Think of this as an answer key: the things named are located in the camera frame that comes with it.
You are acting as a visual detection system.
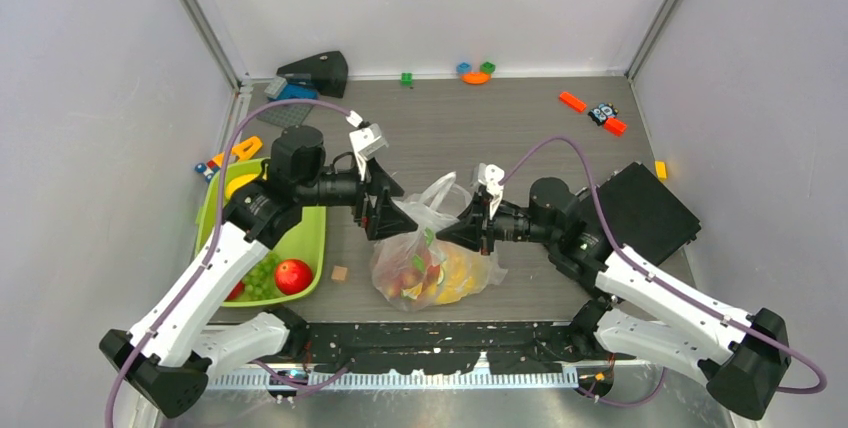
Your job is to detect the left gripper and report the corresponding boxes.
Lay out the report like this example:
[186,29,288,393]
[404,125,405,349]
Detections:
[297,151,418,238]

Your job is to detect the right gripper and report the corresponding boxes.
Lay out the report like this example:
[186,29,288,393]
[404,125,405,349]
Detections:
[438,190,558,256]

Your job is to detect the clear printed plastic bag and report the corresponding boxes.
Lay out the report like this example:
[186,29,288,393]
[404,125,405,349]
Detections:
[370,172,508,312]

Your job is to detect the red fake lychee bunch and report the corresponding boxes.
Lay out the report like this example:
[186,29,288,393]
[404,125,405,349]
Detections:
[377,252,443,303]

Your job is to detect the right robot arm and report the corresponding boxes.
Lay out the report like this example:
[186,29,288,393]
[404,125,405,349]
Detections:
[436,177,791,420]

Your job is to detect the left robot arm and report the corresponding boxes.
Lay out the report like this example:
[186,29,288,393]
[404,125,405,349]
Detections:
[99,123,418,419]

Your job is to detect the red fake apple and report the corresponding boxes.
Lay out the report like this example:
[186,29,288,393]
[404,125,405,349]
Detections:
[274,259,314,296]

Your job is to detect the green fake grapes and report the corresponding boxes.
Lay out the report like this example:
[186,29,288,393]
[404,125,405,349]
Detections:
[241,252,282,301]

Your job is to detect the small wooden cube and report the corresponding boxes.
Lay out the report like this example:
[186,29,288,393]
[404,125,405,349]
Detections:
[331,265,349,283]

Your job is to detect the green plastic tray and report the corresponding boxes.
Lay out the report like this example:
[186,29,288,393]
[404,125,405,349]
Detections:
[193,174,326,308]

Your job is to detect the green toy brick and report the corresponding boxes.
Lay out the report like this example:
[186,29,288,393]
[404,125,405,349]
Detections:
[400,72,413,86]

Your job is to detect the grey toy baseplate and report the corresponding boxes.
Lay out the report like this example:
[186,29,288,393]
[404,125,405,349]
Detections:
[257,104,313,128]

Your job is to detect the black wedge block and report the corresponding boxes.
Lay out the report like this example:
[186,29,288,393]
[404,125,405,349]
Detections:
[276,51,349,98]

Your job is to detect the orange yellow toy tool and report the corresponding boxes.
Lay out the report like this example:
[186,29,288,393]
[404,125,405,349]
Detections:
[194,136,263,183]

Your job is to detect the blue toy piece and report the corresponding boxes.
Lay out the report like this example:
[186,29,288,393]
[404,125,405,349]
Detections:
[456,62,472,75]

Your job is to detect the orange toy bar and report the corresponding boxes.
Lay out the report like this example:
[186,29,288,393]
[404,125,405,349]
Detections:
[559,92,588,113]

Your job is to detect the grey small toy brick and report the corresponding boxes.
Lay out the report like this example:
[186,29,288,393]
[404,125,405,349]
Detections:
[264,76,288,100]

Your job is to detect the red toy brick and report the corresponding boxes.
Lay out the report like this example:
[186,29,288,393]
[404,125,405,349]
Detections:
[603,118,628,137]

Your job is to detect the black box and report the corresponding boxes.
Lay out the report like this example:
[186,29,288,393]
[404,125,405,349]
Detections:
[566,162,701,265]

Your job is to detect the yellow toy block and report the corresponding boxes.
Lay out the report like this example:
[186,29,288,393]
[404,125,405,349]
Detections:
[654,160,668,181]

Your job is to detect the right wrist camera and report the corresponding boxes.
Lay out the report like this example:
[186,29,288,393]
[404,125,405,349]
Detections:
[472,163,505,219]

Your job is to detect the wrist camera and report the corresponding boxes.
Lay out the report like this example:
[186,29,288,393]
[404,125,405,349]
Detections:
[472,163,505,219]
[346,110,388,181]

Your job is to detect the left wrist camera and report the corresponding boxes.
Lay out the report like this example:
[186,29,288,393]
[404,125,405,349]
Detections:
[346,110,388,181]

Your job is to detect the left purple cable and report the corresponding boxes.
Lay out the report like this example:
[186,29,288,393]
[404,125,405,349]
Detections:
[103,98,362,428]

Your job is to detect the purple cable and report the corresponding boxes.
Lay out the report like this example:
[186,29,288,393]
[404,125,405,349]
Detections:
[500,136,828,395]
[103,98,362,428]

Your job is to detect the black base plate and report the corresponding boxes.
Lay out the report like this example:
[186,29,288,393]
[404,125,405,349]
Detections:
[260,321,612,375]

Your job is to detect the green cube by ring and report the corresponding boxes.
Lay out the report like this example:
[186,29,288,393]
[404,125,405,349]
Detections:
[480,62,496,75]

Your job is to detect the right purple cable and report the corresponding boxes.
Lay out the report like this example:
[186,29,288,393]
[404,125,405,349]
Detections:
[500,136,828,395]

